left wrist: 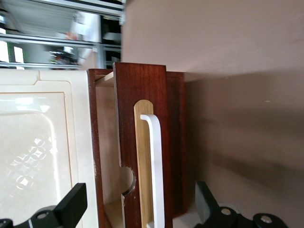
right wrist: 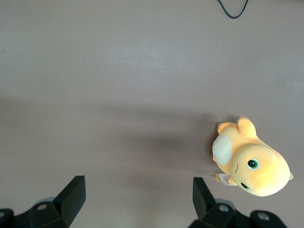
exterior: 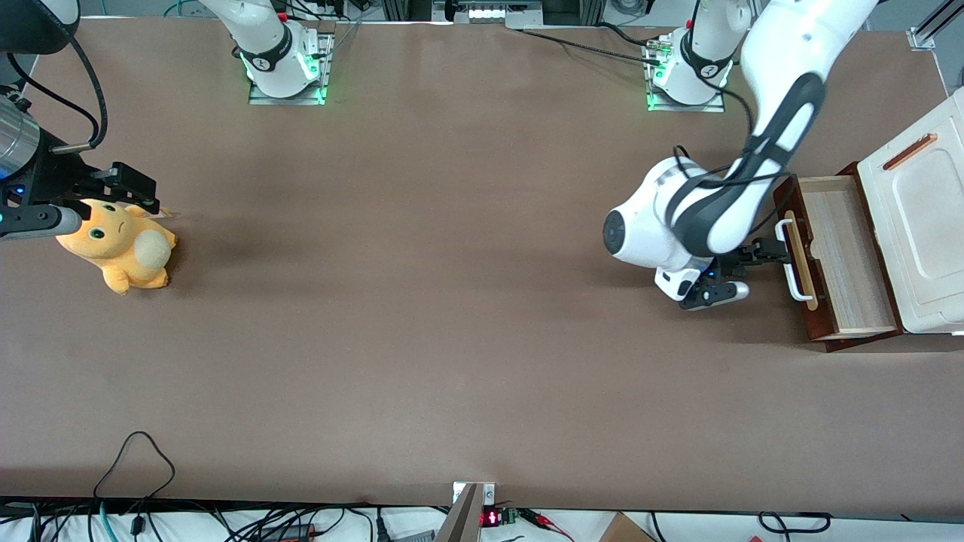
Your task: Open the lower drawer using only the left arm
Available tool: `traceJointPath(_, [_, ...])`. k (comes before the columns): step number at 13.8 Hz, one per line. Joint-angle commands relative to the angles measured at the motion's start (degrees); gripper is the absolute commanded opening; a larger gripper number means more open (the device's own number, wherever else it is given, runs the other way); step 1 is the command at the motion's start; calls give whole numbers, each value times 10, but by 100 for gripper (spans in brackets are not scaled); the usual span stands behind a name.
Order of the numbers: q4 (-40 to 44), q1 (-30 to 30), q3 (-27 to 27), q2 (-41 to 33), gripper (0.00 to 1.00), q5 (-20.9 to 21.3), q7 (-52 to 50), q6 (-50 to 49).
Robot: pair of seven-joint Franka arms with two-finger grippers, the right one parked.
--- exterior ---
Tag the metal camera mount beam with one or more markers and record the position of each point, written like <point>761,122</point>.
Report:
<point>461,519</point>

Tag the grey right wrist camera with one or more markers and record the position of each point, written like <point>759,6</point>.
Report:
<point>34,222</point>

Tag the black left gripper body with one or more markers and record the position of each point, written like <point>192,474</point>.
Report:
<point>736,260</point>

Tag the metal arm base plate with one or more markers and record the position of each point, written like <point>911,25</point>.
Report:
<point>260,98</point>
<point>712,105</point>

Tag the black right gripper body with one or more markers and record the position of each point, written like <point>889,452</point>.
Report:
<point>60,175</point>

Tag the black power adapter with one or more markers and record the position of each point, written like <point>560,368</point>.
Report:
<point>290,533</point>

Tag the aluminium frame profile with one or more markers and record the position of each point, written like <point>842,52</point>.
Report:
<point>930,30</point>

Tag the brown cabinet with white top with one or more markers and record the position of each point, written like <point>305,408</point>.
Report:
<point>926,226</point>

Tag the red LED display module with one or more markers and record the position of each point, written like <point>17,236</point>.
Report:
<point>491,518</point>

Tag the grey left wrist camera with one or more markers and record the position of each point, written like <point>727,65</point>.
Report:
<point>715,295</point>

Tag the brown cardboard box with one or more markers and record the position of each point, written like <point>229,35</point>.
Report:
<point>625,530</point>

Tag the grey power strip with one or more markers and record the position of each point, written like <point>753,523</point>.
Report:
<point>489,11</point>

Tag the orange plush toy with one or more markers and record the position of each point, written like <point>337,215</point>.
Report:
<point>128,248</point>

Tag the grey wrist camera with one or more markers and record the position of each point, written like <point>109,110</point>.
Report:
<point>34,222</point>
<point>715,295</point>

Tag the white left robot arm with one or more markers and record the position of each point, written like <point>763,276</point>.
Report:
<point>791,45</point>

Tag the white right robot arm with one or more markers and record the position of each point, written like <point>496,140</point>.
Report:
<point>267,45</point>

